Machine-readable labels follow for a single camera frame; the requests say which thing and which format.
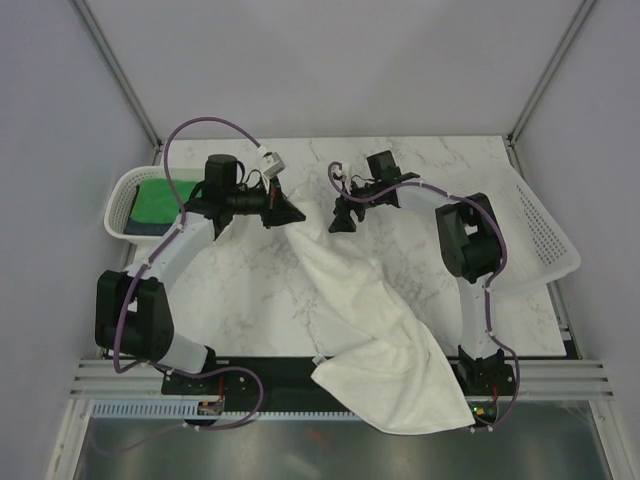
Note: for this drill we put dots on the white perforated basket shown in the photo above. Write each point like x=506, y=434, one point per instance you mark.
x=539, y=252
x=121, y=202

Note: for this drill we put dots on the green towel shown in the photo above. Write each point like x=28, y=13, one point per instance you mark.
x=156, y=203

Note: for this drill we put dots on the aluminium frame post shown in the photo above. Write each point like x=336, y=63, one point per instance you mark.
x=95, y=33
x=560, y=53

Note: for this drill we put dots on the right aluminium frame post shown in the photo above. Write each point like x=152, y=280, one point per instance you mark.
x=560, y=53

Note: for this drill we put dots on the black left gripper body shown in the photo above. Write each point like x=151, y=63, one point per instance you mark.
x=272, y=193

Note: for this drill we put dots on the white fluffy towel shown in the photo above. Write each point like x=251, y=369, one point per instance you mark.
x=399, y=381

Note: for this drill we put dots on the dark blue towel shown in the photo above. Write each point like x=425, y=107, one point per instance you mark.
x=146, y=228

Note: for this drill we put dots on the left aluminium frame post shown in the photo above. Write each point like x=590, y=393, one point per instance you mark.
x=95, y=33

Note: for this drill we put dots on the white perforated basket left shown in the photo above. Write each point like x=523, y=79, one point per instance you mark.
x=121, y=202

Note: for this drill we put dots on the aluminium front rail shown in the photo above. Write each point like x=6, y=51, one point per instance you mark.
x=541, y=380

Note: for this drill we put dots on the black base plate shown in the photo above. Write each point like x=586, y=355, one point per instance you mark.
x=288, y=387

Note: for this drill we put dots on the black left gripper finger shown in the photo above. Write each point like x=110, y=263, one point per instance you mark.
x=280, y=203
x=278, y=219

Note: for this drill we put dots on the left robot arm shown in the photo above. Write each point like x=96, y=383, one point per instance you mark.
x=133, y=314

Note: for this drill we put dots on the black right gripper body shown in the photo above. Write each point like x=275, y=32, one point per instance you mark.
x=359, y=209

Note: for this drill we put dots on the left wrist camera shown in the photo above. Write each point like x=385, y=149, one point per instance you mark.
x=270, y=163

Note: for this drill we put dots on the white slotted cable duct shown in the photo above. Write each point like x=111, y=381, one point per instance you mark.
x=193, y=410

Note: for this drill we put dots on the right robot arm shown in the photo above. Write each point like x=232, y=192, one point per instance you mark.
x=472, y=248

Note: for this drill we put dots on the white perforated basket right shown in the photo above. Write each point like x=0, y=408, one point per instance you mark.
x=539, y=252

